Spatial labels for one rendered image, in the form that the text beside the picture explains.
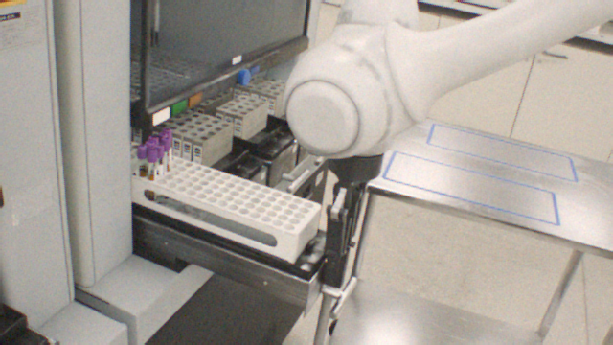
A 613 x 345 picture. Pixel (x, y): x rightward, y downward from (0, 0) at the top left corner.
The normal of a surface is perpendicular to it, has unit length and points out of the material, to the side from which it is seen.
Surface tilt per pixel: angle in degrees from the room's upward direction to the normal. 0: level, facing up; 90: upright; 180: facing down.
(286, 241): 90
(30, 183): 90
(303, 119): 94
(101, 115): 90
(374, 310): 0
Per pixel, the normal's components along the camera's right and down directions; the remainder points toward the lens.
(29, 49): 0.91, 0.29
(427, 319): 0.12, -0.88
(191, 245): -0.40, 0.38
